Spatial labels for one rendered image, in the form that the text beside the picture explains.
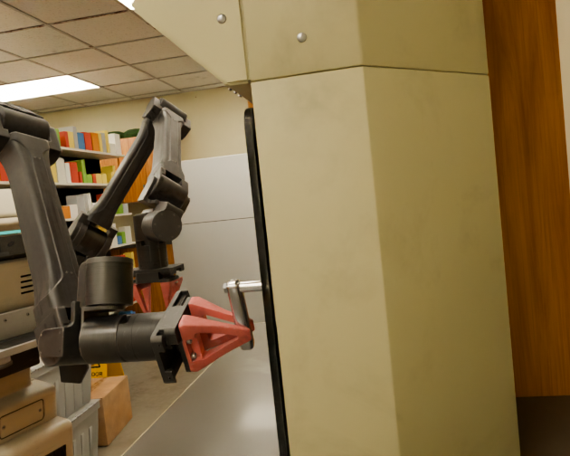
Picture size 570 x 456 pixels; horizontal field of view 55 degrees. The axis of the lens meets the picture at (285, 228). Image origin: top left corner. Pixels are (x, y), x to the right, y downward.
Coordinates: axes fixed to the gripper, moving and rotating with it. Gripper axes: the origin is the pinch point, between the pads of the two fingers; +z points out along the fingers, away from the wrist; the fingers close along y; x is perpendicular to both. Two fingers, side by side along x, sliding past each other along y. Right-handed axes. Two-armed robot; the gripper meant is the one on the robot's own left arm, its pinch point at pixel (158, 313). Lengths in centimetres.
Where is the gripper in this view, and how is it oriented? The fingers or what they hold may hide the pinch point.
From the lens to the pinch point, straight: 110.7
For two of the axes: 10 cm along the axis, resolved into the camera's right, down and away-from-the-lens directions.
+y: 9.8, -0.9, -1.8
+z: 1.0, 9.9, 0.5
